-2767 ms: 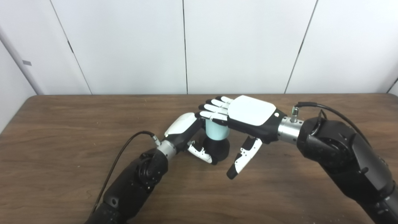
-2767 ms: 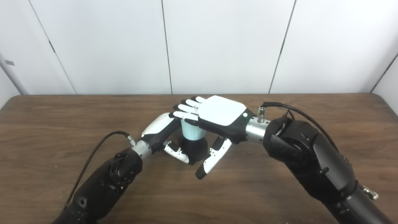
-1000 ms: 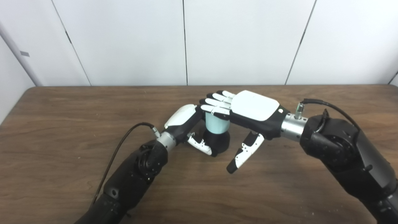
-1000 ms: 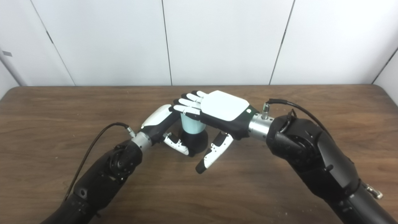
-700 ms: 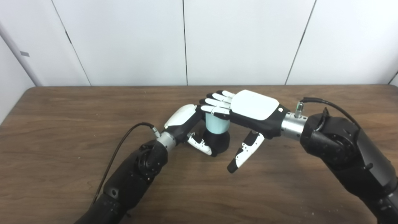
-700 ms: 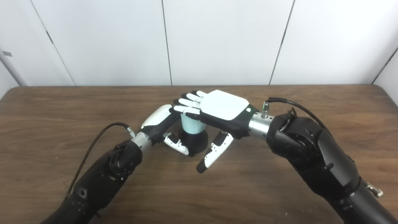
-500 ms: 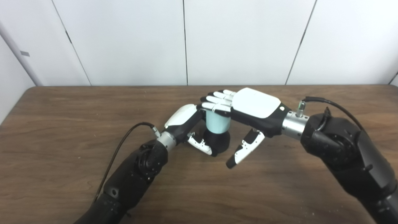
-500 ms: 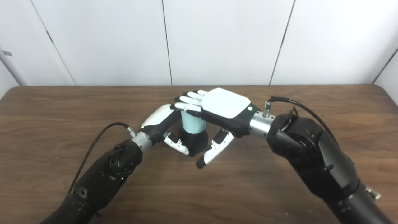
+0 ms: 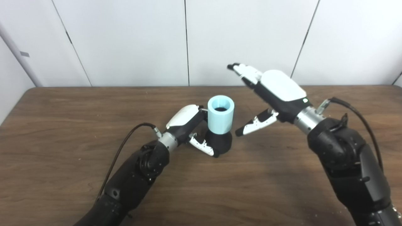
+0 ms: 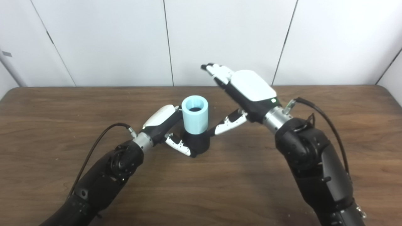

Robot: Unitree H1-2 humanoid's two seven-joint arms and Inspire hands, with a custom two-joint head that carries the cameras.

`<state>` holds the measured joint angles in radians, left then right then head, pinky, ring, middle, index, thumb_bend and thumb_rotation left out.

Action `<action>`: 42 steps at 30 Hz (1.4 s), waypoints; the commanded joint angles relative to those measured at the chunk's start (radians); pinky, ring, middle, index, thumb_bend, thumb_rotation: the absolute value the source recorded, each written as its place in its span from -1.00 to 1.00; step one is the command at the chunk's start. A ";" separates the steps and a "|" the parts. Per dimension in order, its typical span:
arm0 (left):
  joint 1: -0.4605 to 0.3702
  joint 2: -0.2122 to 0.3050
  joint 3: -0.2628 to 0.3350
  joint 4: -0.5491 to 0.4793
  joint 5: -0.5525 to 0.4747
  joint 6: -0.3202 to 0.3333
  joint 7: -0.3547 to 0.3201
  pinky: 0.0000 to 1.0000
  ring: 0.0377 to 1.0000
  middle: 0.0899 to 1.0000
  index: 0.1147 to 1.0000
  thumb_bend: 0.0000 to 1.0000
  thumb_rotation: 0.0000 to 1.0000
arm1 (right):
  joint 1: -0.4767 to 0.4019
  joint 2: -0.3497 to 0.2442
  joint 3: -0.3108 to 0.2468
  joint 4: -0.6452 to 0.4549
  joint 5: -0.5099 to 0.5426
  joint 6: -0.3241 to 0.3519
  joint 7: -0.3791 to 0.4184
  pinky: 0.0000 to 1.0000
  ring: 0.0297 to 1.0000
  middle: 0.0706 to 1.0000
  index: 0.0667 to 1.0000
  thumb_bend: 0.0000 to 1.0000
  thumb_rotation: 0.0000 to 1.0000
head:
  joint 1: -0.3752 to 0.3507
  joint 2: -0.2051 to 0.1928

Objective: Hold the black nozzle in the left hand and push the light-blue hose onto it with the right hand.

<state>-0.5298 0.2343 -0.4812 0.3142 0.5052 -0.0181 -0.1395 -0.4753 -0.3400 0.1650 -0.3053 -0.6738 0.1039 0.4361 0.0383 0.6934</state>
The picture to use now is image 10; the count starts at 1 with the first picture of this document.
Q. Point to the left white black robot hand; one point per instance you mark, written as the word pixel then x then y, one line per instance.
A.
pixel 161 121

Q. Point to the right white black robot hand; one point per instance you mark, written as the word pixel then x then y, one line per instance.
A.
pixel 251 91

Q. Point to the black funnel-shaped nozzle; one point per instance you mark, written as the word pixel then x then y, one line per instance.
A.
pixel 199 142

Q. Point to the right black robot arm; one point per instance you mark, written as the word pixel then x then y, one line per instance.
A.
pixel 314 163

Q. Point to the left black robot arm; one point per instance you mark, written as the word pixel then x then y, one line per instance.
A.
pixel 103 182

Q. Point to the grey tape piece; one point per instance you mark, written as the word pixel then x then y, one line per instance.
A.
pixel 7 54

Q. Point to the black wall panel hinge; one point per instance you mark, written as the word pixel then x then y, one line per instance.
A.
pixel 50 37

